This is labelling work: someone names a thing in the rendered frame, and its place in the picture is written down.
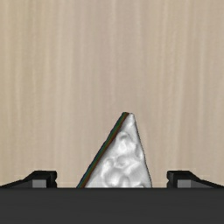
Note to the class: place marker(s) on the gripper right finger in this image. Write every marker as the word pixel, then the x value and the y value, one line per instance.
pixel 182 179

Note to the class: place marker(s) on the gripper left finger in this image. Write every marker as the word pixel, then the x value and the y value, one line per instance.
pixel 40 179

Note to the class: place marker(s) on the white cake wedge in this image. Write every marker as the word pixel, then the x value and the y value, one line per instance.
pixel 122 163

